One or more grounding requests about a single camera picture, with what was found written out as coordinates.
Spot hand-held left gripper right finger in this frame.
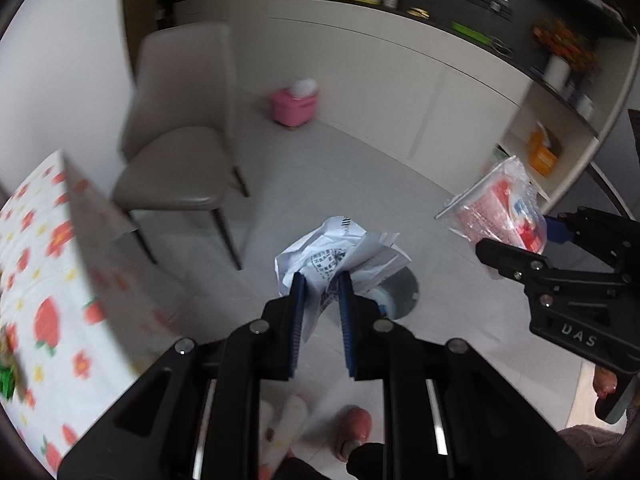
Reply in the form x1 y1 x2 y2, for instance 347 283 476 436
336 271 586 480

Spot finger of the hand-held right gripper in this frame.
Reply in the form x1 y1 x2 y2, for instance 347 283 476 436
475 238 552 284
545 206 640 272

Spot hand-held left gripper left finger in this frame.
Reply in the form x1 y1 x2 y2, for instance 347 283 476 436
57 272 307 480

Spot plastic-wrapped red noodle cup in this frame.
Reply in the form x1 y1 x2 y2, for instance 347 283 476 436
434 156 549 257

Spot grey round trash bin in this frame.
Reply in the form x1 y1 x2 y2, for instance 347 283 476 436
372 267 419 322

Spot white paper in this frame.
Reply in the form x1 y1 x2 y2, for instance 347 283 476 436
274 216 412 343

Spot person's right hand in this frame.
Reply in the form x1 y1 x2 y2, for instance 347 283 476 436
592 366 624 402

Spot orange box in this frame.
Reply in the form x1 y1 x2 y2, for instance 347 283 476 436
527 127 562 177

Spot pink slipper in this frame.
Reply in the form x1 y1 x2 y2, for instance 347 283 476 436
333 406 374 462

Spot orange flowers in white pot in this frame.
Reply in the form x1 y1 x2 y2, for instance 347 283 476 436
531 19 599 89

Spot beige leather chair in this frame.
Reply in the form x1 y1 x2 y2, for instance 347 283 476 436
111 22 251 271

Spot white cabinet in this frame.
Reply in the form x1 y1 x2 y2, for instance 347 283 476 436
267 0 640 217

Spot pink box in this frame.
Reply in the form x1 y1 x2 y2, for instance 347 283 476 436
270 77 321 129

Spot green packet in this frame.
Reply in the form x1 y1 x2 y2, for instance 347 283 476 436
451 21 489 47

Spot flower and strawberry tablecloth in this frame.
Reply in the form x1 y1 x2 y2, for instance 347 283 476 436
0 149 187 479

